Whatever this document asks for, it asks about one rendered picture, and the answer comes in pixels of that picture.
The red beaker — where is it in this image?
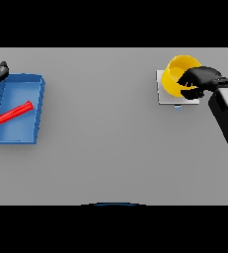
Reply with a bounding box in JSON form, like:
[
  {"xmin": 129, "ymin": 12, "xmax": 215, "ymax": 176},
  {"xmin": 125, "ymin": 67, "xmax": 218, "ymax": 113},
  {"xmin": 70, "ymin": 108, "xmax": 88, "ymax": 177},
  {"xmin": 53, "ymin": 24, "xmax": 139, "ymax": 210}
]
[{"xmin": 0, "ymin": 100, "xmax": 35, "ymax": 126}]

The blue tray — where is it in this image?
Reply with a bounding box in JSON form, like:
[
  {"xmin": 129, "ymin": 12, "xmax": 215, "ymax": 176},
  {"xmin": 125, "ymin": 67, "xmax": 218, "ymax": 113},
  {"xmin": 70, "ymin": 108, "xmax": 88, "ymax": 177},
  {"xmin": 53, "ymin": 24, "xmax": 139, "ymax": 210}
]
[{"xmin": 0, "ymin": 72, "xmax": 46, "ymax": 145}]

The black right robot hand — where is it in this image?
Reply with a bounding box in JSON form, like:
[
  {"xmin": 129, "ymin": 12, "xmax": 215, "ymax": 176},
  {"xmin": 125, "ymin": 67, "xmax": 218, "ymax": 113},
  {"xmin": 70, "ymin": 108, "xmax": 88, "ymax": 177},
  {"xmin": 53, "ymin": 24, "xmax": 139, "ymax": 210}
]
[{"xmin": 177, "ymin": 66, "xmax": 228, "ymax": 100}]

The yellow bowl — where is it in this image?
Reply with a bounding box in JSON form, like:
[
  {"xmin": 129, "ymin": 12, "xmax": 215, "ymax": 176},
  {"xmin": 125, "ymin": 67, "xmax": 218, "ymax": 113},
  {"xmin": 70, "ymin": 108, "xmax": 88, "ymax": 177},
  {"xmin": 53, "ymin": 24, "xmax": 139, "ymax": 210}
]
[{"xmin": 160, "ymin": 54, "xmax": 202, "ymax": 99}]

